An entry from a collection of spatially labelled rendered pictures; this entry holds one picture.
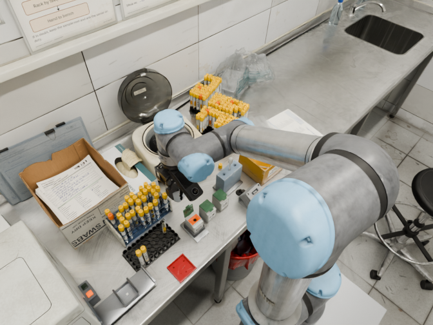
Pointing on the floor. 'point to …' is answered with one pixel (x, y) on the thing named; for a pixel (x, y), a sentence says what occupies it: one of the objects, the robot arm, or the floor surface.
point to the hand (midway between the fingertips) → (180, 200)
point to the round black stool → (408, 231)
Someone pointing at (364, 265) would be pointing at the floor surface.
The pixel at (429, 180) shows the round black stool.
